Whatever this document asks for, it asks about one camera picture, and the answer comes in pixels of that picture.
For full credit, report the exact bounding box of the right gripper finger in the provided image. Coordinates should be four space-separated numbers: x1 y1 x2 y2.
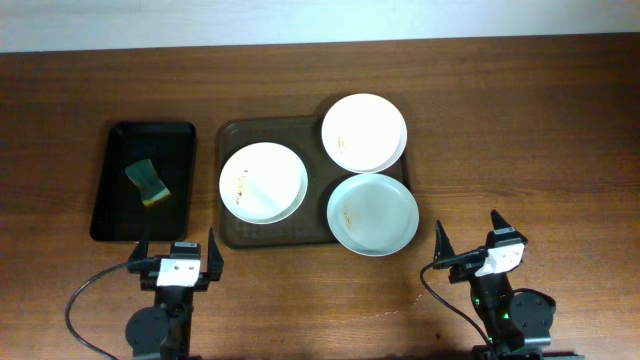
490 209 528 245
433 220 456 269

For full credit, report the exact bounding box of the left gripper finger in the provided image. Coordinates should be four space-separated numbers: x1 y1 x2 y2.
207 228 224 281
127 224 151 273

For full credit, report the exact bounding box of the green yellow sponge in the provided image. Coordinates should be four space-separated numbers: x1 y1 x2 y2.
125 159 171 208

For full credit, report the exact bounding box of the pale blue plate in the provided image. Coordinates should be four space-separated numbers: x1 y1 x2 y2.
326 173 420 257

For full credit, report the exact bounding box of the white plate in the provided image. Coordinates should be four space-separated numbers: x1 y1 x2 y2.
321 93 408 173
219 142 309 225

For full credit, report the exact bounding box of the white plate top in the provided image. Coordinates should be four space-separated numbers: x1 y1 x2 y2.
321 93 408 173

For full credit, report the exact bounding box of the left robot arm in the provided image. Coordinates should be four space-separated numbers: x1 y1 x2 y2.
125 230 224 360

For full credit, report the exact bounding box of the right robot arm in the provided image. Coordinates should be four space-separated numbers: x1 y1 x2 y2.
420 210 580 359

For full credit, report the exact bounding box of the small black tray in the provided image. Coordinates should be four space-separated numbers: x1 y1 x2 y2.
89 121 197 242

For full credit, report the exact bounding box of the large brown serving tray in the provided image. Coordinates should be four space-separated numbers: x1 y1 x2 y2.
216 115 413 250

